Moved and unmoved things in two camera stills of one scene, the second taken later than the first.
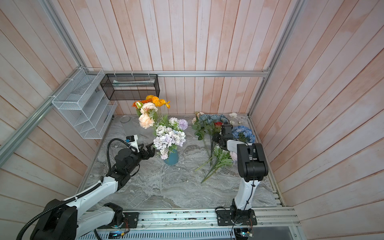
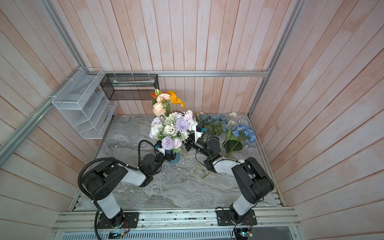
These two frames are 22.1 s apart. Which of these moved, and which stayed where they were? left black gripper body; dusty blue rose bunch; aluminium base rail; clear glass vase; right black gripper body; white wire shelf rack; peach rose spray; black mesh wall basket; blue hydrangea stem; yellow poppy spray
Moved: peach rose spray; right black gripper body; left black gripper body; yellow poppy spray
Stayed: aluminium base rail; blue hydrangea stem; black mesh wall basket; clear glass vase; white wire shelf rack; dusty blue rose bunch
